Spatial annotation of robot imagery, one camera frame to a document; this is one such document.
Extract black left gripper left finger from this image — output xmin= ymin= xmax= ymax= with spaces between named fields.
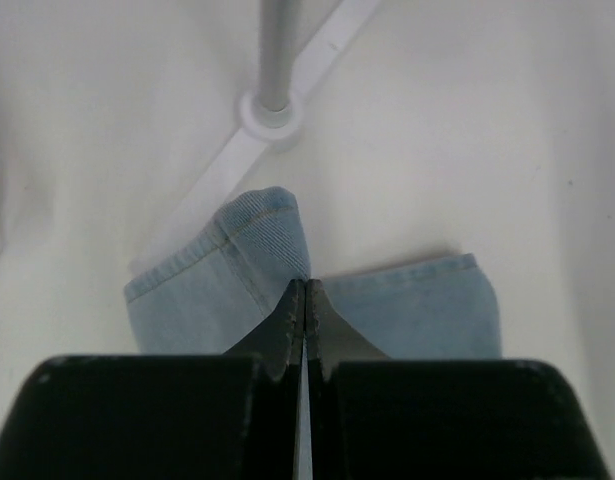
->
xmin=0 ymin=281 xmax=305 ymax=479

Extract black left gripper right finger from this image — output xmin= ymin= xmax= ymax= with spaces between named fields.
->
xmin=305 ymin=281 xmax=610 ymax=479

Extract light blue denim skirt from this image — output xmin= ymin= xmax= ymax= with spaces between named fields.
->
xmin=124 ymin=187 xmax=502 ymax=359

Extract white metal clothes rack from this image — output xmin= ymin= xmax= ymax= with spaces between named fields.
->
xmin=129 ymin=0 xmax=380 ymax=275

